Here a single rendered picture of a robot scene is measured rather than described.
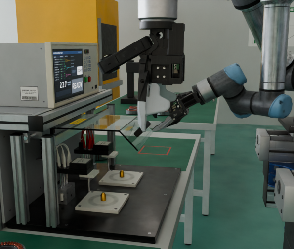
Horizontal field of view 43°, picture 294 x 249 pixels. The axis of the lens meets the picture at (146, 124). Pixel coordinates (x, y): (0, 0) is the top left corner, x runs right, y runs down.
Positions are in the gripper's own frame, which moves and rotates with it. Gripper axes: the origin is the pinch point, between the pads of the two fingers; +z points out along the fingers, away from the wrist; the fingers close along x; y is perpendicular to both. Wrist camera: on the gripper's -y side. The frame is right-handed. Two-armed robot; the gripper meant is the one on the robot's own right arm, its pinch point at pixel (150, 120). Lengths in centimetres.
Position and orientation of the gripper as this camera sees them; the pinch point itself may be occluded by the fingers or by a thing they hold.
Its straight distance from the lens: 133.1
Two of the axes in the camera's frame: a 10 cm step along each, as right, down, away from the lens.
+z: -8.5, 4.5, 2.7
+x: 4.9, 8.7, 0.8
